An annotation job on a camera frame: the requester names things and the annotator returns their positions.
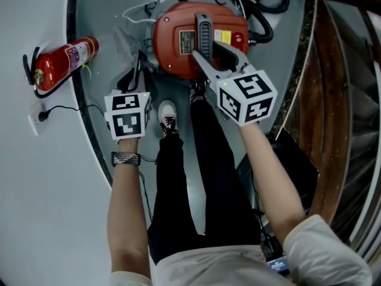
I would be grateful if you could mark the black storage case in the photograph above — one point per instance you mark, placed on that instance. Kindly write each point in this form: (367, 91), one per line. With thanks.
(288, 162)

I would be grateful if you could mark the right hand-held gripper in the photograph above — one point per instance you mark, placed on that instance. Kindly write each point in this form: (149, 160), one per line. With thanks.
(250, 97)

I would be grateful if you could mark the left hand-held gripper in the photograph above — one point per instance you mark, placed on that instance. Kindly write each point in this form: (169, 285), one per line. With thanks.
(126, 118)

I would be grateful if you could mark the person's left forearm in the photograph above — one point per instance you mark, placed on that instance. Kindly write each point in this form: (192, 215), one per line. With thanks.
(126, 213)

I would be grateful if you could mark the person's right white sneaker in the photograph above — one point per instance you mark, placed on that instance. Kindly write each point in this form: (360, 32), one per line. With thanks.
(198, 94)

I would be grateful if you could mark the person's right forearm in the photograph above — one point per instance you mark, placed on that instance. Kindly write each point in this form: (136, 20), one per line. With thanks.
(268, 177)

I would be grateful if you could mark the person's white sneaker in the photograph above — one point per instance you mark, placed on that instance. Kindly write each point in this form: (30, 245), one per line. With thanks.
(198, 94)
(167, 113)

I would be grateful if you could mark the white wall socket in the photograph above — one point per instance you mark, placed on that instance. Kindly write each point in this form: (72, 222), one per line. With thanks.
(34, 122)

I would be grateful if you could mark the red fire extinguisher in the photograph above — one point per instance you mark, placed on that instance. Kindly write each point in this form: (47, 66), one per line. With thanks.
(62, 61)

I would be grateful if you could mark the person's white shirt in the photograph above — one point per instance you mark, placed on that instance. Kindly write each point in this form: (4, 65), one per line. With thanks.
(232, 267)

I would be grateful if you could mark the person's left white sneaker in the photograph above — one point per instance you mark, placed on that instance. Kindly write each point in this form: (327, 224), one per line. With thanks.
(167, 113)

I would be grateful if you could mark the brown wooden staircase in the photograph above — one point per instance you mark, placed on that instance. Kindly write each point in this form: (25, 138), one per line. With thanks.
(327, 100)

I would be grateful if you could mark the person's black trousers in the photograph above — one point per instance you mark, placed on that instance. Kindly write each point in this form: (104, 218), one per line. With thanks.
(208, 174)

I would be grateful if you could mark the small screen device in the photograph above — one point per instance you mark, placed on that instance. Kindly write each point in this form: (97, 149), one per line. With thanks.
(278, 265)

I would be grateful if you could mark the red vacuum cleaner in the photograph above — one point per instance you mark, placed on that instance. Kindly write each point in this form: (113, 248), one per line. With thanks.
(172, 40)

